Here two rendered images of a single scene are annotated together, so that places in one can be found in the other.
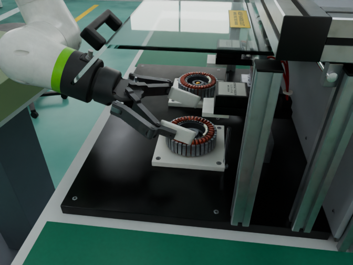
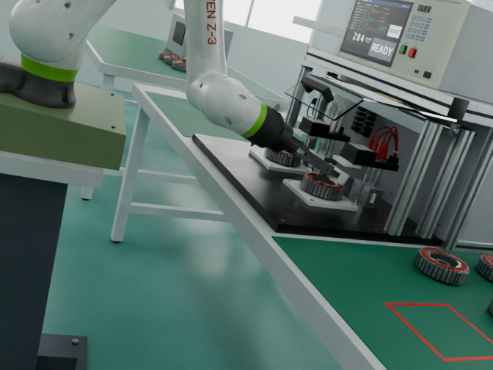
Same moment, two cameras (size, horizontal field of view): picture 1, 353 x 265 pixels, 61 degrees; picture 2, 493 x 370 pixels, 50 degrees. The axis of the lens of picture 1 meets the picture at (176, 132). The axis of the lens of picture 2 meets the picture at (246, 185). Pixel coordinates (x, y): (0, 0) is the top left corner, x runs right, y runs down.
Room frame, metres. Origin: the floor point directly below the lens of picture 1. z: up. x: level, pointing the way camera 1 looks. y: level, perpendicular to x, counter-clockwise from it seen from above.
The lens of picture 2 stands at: (-0.46, 0.88, 1.17)
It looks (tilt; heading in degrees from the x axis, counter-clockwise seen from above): 18 degrees down; 326
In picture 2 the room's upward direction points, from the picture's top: 16 degrees clockwise
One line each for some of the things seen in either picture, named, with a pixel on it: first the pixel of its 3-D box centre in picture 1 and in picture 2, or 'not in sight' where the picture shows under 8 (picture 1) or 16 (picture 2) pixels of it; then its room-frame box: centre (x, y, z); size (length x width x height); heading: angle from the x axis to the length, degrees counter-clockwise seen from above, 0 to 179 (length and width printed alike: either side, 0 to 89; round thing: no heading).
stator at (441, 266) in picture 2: not in sight; (442, 265); (0.18, -0.12, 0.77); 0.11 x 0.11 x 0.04
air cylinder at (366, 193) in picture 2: (257, 141); (366, 193); (0.52, -0.18, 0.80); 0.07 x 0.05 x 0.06; 173
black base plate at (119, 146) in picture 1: (199, 121); (301, 183); (0.65, -0.06, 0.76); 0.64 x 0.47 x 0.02; 173
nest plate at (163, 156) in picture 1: (190, 144); (319, 194); (0.53, -0.03, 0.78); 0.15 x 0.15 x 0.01; 83
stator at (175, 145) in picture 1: (190, 135); (322, 186); (0.53, -0.03, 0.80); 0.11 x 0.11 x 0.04
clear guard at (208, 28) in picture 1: (196, 39); (367, 106); (0.47, -0.03, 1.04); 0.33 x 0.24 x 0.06; 83
